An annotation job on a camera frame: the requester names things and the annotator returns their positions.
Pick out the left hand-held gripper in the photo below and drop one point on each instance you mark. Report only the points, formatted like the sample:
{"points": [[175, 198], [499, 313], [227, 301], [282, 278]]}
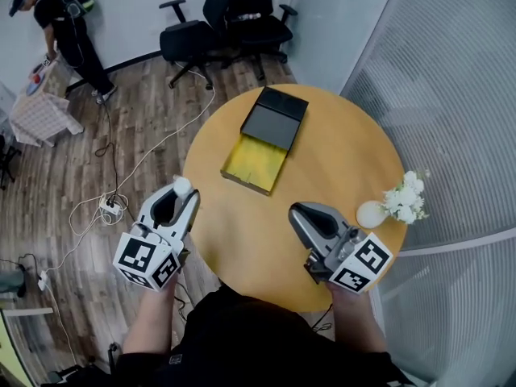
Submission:
{"points": [[139, 256]]}

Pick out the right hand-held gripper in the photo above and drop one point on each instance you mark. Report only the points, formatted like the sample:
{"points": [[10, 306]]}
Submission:
{"points": [[360, 264]]}

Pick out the small white cylinder object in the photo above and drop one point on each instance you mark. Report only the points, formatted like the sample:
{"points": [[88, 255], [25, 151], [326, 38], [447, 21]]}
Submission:
{"points": [[182, 187]]}

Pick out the black and yellow sliding box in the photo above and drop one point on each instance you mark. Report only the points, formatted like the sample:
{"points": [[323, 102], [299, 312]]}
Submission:
{"points": [[270, 131]]}

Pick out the person's left forearm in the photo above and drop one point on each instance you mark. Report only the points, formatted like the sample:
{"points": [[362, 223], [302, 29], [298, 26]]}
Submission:
{"points": [[151, 325]]}

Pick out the person's right forearm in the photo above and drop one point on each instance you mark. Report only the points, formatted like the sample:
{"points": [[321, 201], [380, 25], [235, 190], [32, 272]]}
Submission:
{"points": [[356, 325]]}

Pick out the white round vase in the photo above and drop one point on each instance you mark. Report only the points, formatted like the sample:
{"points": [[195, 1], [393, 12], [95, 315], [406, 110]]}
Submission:
{"points": [[369, 215]]}

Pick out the white power strip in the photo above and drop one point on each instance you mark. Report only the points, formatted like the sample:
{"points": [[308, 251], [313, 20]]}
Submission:
{"points": [[43, 280], [109, 206]]}

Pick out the white flower bouquet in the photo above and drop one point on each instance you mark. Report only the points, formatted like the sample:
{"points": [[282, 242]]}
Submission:
{"points": [[407, 200]]}

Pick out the person's black shirt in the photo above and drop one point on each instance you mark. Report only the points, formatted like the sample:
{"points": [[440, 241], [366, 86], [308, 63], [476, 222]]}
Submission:
{"points": [[262, 345]]}

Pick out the table with checkered cloth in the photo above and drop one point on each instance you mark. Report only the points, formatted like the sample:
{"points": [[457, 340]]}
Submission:
{"points": [[40, 111]]}

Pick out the black low-back office chair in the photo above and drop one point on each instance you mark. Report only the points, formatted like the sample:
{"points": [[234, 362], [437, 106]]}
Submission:
{"points": [[187, 38]]}

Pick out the blue plate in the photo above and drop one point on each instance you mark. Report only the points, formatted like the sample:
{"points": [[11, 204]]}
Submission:
{"points": [[32, 90]]}

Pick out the red object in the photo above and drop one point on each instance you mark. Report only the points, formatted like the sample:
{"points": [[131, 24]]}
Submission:
{"points": [[37, 78]]}

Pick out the black office chair with headrest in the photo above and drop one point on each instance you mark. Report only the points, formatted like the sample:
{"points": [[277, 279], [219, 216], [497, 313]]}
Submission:
{"points": [[250, 26]]}

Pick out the desk with green top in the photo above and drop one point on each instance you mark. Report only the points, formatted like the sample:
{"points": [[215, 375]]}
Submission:
{"points": [[10, 349]]}

